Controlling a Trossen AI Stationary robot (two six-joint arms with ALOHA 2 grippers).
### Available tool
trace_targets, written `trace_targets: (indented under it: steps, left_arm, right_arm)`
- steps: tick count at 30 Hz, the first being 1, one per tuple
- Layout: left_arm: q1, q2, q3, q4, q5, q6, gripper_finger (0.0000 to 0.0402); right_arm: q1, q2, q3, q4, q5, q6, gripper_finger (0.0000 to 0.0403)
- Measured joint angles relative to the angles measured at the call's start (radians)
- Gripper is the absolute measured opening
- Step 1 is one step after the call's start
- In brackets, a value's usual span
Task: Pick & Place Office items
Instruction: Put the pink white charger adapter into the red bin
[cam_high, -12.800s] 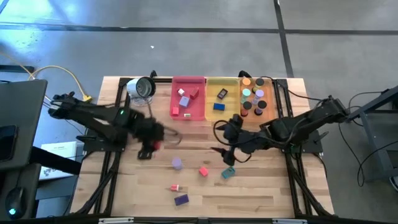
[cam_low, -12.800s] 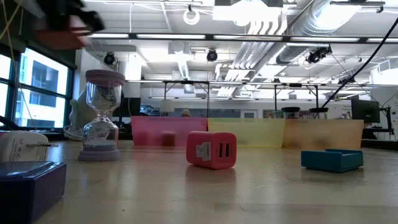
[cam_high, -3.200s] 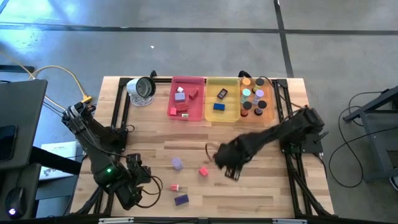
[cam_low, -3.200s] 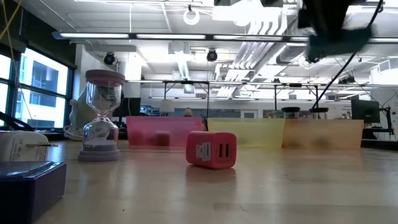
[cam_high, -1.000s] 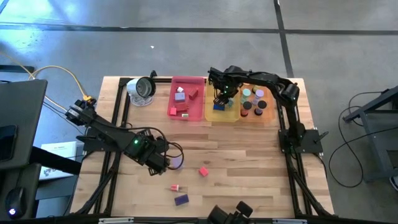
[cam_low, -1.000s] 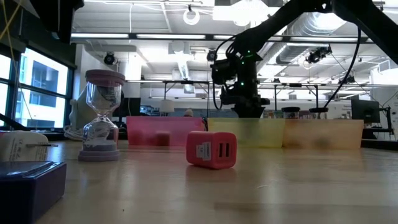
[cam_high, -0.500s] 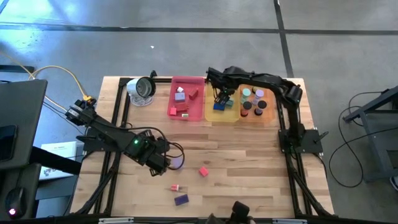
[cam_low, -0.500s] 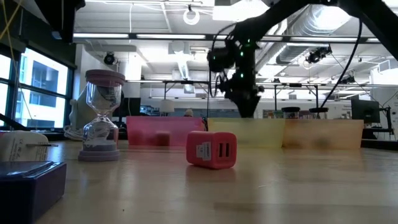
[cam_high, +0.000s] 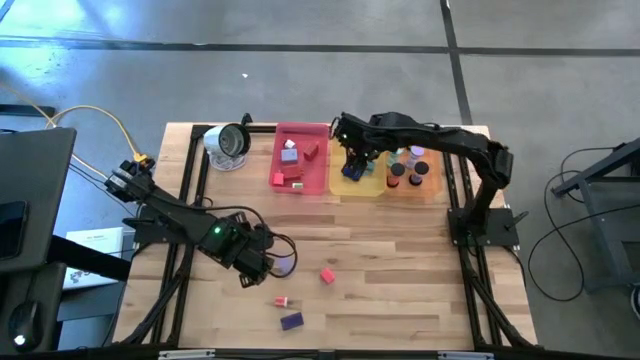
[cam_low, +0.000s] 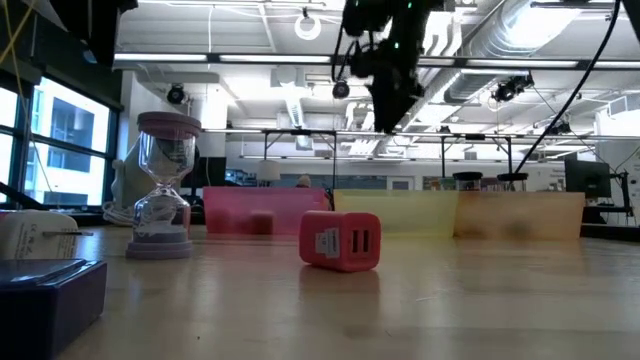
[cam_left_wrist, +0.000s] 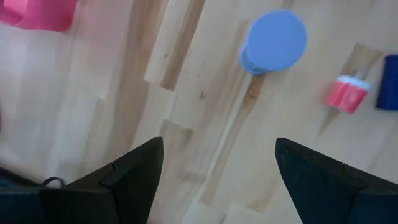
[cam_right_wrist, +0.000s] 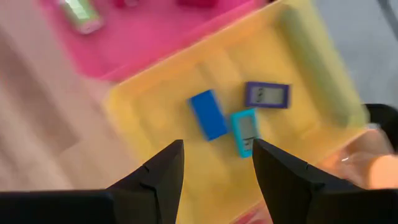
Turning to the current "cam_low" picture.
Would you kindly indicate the dark background monitor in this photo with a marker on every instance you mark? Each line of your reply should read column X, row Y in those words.
column 215, row 175

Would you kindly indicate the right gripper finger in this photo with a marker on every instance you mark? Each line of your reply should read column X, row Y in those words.
column 392, row 110

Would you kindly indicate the person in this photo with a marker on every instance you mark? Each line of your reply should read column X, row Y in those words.
column 304, row 181

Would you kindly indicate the black capped red hourglass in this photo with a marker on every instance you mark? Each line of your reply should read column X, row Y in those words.
column 467, row 176

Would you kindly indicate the black background workstation frame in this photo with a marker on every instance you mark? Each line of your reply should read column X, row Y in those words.
column 300, row 131

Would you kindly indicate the long linear ceiling light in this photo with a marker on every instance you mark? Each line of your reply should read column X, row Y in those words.
column 275, row 58

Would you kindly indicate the black dome camera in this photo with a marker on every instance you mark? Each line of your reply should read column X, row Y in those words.
column 341, row 90
column 176, row 95

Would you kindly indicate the small red white plug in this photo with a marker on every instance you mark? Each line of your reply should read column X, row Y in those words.
column 30, row 235

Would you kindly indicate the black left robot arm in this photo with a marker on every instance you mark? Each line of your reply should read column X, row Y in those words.
column 95, row 25

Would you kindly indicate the orange translucent plastic bin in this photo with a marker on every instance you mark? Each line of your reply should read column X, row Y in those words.
column 550, row 215

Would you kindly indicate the black capped blue hourglass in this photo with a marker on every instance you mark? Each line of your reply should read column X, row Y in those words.
column 512, row 176

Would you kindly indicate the black ceiling camera rig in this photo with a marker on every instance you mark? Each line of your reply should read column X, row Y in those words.
column 510, row 89

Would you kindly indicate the lavender capped hourglass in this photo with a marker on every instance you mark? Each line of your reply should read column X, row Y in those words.
column 160, row 125

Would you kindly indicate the pink translucent plastic bin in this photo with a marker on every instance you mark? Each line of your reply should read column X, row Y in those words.
column 280, row 210

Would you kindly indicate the black computer monitor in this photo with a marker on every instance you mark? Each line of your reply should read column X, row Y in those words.
column 587, row 177

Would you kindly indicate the black monitor stand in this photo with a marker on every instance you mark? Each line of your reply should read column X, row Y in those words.
column 625, row 190

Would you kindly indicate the purple rectangular box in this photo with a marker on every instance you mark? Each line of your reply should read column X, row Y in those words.
column 45, row 310

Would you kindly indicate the pink dual USB charger cube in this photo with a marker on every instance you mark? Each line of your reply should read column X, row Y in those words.
column 345, row 220

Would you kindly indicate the large window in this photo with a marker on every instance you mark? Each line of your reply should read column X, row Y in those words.
column 70, row 115

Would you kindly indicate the yellow translucent plastic bin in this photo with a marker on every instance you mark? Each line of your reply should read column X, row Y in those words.
column 425, row 210

